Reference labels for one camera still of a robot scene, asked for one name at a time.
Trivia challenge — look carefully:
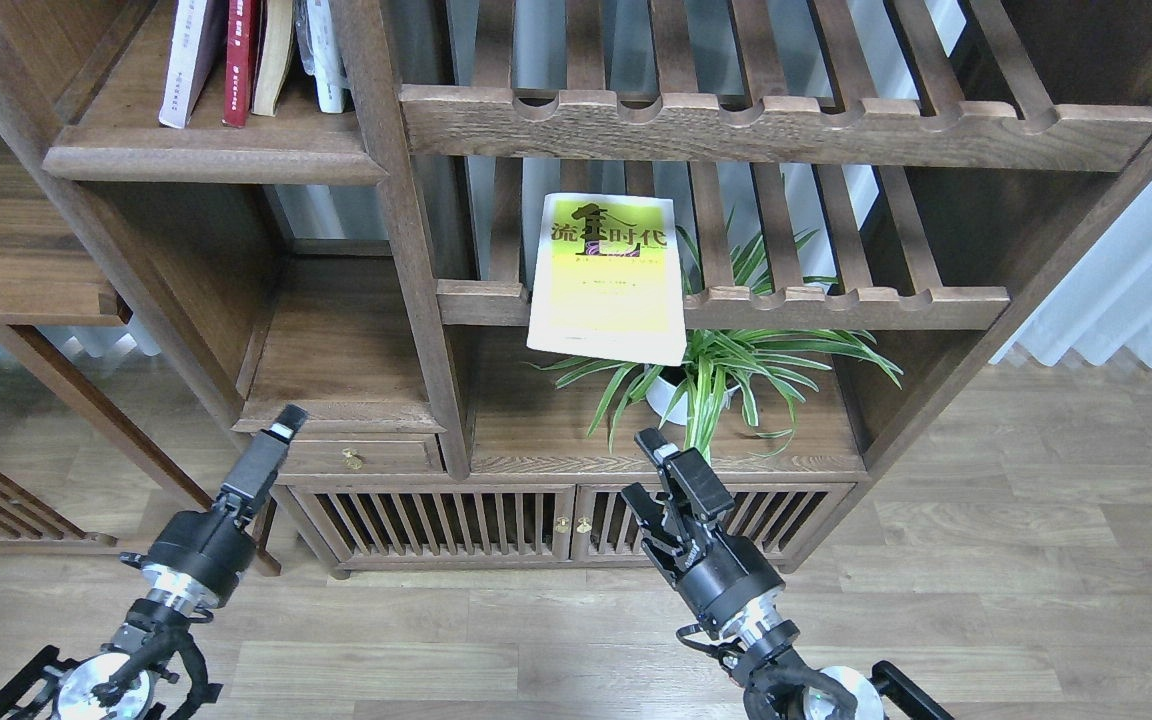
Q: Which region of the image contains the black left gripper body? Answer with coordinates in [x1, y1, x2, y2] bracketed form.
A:
[122, 495, 256, 611]

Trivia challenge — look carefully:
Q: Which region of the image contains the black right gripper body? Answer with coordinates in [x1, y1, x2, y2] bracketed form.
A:
[647, 530, 786, 641]

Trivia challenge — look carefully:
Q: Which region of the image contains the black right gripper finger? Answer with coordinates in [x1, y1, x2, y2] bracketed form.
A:
[621, 483, 682, 566]
[635, 429, 733, 530]

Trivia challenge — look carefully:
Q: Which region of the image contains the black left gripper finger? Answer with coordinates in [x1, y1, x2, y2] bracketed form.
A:
[218, 406, 308, 521]

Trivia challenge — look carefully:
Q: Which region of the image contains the white purple cover book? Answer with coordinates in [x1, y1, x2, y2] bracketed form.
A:
[157, 1, 229, 129]

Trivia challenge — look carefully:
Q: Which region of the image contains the red cover book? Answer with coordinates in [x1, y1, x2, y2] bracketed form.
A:
[221, 0, 264, 128]

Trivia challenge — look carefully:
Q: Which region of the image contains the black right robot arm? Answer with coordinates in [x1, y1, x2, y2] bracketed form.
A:
[621, 429, 952, 719]

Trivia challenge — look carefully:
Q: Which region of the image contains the green spider plant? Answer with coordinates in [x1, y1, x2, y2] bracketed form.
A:
[548, 223, 901, 456]

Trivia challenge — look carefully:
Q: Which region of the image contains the brass drawer knob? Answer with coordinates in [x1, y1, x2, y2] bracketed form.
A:
[340, 448, 365, 471]

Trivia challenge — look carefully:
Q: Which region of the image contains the white plant pot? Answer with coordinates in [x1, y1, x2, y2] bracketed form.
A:
[643, 364, 738, 430]

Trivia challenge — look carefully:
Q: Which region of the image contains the yellow green cover book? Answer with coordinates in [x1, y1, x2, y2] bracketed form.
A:
[526, 194, 685, 366]

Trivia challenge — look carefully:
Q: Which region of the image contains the dark wooden bookshelf unit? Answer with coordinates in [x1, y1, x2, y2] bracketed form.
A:
[0, 1, 1152, 574]

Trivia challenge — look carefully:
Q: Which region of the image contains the upright white book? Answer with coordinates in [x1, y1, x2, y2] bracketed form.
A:
[296, 1, 349, 114]

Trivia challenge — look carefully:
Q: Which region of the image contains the upright cream paged book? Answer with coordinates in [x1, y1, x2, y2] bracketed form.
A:
[251, 0, 294, 118]

